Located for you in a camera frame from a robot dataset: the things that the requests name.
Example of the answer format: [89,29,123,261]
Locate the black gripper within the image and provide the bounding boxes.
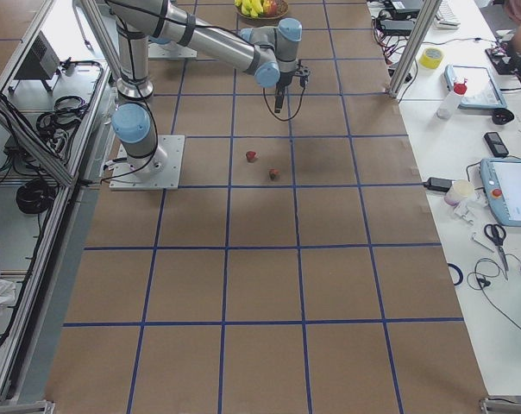
[273,60,311,114]

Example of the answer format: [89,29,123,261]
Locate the red strawberry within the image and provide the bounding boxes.
[268,168,279,181]
[246,151,257,163]

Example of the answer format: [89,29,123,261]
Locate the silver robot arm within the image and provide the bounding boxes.
[108,1,310,180]

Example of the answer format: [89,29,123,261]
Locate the red apple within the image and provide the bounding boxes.
[262,0,278,17]

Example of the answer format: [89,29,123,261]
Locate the brown wicker basket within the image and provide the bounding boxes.
[234,0,289,20]

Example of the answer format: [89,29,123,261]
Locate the yellow banana bunch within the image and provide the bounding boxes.
[234,0,263,19]

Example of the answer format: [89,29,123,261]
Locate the black laptop power brick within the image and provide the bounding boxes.
[379,20,415,36]

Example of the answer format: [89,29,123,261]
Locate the yellow tape roll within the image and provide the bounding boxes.
[419,47,444,69]

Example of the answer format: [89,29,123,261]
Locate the clear bottle red cap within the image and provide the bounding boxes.
[436,78,468,120]

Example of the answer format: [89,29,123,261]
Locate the far teach pendant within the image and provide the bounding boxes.
[443,65,507,110]

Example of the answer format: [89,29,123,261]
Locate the teach pendant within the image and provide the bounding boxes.
[480,158,521,227]
[443,65,507,110]

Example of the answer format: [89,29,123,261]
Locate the paper cup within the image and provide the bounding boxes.
[444,179,475,207]

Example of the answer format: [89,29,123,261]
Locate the black phone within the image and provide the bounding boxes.
[484,132,509,158]

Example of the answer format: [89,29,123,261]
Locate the grey control box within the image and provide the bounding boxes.
[9,31,60,92]

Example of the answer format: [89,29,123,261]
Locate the near teach pendant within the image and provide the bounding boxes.
[480,158,521,227]

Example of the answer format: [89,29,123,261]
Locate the black scissors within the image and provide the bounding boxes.
[483,223,509,279]

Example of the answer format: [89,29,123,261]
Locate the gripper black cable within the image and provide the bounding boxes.
[261,64,305,122]

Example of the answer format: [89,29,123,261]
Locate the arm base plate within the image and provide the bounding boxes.
[109,135,185,191]
[148,41,198,60]

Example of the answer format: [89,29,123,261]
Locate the aluminium frame post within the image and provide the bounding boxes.
[387,0,442,97]

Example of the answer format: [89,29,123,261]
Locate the coiled black cables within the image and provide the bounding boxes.
[15,177,56,216]

